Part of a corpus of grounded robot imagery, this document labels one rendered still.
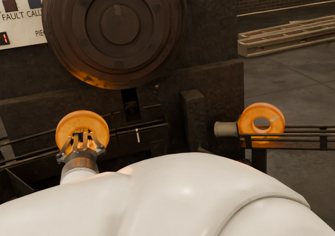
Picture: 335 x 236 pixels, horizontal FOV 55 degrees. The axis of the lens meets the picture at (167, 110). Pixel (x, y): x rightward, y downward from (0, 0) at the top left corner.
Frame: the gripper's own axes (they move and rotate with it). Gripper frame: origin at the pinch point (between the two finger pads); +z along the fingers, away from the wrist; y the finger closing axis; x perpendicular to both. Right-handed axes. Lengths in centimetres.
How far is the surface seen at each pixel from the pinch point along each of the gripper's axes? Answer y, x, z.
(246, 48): 195, -89, 304
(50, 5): -2.1, 33.8, 21.1
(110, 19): 14.9, 28.7, 11.5
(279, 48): 245, -98, 306
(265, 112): 61, -9, 3
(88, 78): 4.2, 8.7, 19.7
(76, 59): 1.7, 16.5, 18.4
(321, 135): 75, -14, -9
